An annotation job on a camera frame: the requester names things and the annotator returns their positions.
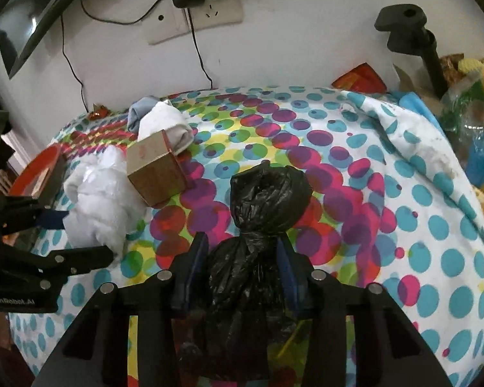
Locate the black charger cable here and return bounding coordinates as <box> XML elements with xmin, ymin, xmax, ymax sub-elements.
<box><xmin>185</xmin><ymin>6</ymin><xmax>217</xmax><ymax>89</ymax></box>

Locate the black television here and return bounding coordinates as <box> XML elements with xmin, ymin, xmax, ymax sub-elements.
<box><xmin>0</xmin><ymin>0</ymin><xmax>106</xmax><ymax>79</ymax></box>

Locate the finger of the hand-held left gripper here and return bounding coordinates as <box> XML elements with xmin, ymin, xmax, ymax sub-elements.
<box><xmin>24</xmin><ymin>245</ymin><xmax>114</xmax><ymax>275</ymax></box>
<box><xmin>0</xmin><ymin>195</ymin><xmax>70</xmax><ymax>234</ymax></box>

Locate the white wall socket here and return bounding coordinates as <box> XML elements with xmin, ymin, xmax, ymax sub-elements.
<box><xmin>146</xmin><ymin>0</ymin><xmax>244</xmax><ymax>45</ymax></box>

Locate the black stand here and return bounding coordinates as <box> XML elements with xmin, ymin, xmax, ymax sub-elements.
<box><xmin>374</xmin><ymin>4</ymin><xmax>448</xmax><ymax>99</ymax></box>

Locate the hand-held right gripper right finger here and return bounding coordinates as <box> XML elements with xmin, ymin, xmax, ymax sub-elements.
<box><xmin>275</xmin><ymin>236</ymin><xmax>454</xmax><ymax>387</ymax></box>

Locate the clear bag of colourful toys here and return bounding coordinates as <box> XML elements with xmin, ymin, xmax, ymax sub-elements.
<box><xmin>439</xmin><ymin>54</ymin><xmax>484</xmax><ymax>194</ymax></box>

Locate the blue sock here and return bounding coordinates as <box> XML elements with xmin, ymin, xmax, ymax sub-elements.
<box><xmin>127</xmin><ymin>96</ymin><xmax>160</xmax><ymax>134</ymax></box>

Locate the round red tray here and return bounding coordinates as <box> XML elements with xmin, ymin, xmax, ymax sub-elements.
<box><xmin>8</xmin><ymin>144</ymin><xmax>69</xmax><ymax>210</ymax></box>

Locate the black plastic bag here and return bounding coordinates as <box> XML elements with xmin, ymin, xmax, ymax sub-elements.
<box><xmin>177</xmin><ymin>165</ymin><xmax>313</xmax><ymax>383</ymax></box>

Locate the black television power cable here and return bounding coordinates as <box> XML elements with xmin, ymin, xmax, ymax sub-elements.
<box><xmin>60</xmin><ymin>10</ymin><xmax>87</xmax><ymax>114</ymax></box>

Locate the red snack packet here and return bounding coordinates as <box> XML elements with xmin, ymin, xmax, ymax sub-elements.
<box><xmin>331</xmin><ymin>63</ymin><xmax>388</xmax><ymax>93</ymax></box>

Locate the thin black looping cable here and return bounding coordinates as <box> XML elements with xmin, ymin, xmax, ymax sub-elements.
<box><xmin>80</xmin><ymin>0</ymin><xmax>172</xmax><ymax>25</ymax></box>

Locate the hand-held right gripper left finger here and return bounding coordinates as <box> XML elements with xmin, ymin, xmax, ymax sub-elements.
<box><xmin>32</xmin><ymin>232</ymin><xmax>210</xmax><ymax>387</ymax></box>

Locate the light blue cloth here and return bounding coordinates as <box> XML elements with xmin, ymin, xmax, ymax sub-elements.
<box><xmin>399</xmin><ymin>93</ymin><xmax>440</xmax><ymax>130</ymax></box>

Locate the brown cardboard box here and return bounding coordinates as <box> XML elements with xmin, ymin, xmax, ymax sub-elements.
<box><xmin>127</xmin><ymin>130</ymin><xmax>188</xmax><ymax>207</ymax></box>

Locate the white ribbed sock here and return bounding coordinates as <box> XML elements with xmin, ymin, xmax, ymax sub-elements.
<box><xmin>137</xmin><ymin>101</ymin><xmax>194</xmax><ymax>156</ymax></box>

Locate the white plastic bag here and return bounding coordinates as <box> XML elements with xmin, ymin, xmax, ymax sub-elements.
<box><xmin>63</xmin><ymin>145</ymin><xmax>148</xmax><ymax>264</ymax></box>

